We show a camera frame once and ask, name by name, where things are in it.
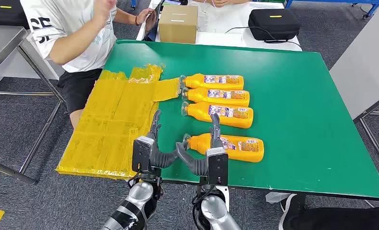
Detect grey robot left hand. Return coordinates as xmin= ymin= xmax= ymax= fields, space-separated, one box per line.
xmin=147 ymin=110 xmax=182 ymax=170

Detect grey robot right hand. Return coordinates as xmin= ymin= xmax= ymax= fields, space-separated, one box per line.
xmin=175 ymin=113 xmax=224 ymax=177

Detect orange detergent bottle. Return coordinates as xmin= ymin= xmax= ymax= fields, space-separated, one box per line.
xmin=181 ymin=87 xmax=251 ymax=107
xmin=181 ymin=101 xmax=254 ymax=129
xmin=180 ymin=73 xmax=244 ymax=91
xmin=183 ymin=133 xmax=265 ymax=163

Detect yellow taped mat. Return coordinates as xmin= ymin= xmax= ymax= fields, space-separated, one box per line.
xmin=56 ymin=63 xmax=181 ymax=181

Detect white table leg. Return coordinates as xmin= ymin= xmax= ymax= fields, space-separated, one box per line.
xmin=265 ymin=192 xmax=291 ymax=204

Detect dark tablet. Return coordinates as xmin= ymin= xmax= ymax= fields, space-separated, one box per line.
xmin=144 ymin=0 xmax=165 ymax=42

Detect brown cardboard box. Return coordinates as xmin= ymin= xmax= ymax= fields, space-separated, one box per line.
xmin=158 ymin=4 xmax=199 ymax=44

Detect black zip case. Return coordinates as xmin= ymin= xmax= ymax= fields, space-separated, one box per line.
xmin=248 ymin=8 xmax=301 ymax=42
xmin=0 ymin=0 xmax=30 ymax=30

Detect person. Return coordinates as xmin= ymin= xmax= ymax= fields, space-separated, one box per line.
xmin=19 ymin=0 xmax=158 ymax=129
xmin=205 ymin=0 xmax=250 ymax=8

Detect person's leg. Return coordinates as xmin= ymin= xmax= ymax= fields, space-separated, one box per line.
xmin=278 ymin=194 xmax=379 ymax=230

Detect grey table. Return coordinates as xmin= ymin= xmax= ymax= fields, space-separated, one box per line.
xmin=329 ymin=6 xmax=379 ymax=178

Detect steel table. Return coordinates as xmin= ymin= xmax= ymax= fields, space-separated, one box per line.
xmin=0 ymin=25 xmax=66 ymax=186

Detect blue metal rack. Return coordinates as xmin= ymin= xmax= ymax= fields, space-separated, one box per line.
xmin=284 ymin=0 xmax=379 ymax=19

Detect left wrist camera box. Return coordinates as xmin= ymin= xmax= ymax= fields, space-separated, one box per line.
xmin=132 ymin=136 xmax=155 ymax=173

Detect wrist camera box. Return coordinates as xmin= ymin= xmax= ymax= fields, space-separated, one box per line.
xmin=132 ymin=136 xmax=155 ymax=173
xmin=206 ymin=147 xmax=229 ymax=186

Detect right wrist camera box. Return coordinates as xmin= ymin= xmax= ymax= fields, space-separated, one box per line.
xmin=206 ymin=147 xmax=229 ymax=186

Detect black cable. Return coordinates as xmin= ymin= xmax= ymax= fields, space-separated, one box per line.
xmin=225 ymin=26 xmax=303 ymax=51

